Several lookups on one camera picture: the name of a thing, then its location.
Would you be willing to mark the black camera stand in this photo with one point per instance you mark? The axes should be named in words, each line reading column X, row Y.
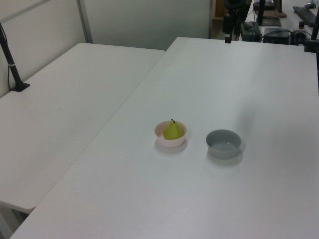
column 12, row 72
column 310, row 44

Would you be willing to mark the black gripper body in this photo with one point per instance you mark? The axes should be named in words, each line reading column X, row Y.
column 236, row 5

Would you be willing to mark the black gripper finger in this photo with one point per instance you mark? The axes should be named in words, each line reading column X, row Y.
column 236, row 27
column 227, row 27

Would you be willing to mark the black box device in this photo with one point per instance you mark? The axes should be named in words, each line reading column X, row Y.
column 276, row 36

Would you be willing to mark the white side table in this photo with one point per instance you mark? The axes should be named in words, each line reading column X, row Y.
column 62, row 112

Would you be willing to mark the grey metal partition post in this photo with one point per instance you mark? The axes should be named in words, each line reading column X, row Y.
column 84, row 22

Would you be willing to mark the grey bowl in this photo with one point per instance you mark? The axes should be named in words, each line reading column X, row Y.
column 221, row 153

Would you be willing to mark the black keyboard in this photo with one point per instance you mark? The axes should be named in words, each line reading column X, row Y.
column 305, row 15

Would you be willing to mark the black monitor stand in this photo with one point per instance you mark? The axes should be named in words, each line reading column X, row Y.
column 270, row 22

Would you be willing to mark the black tool case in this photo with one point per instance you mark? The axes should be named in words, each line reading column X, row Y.
column 250, row 31

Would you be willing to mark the pink bowl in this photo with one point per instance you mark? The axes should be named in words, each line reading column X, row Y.
column 172, row 144

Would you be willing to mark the green pear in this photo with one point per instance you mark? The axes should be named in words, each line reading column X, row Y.
column 172, row 132

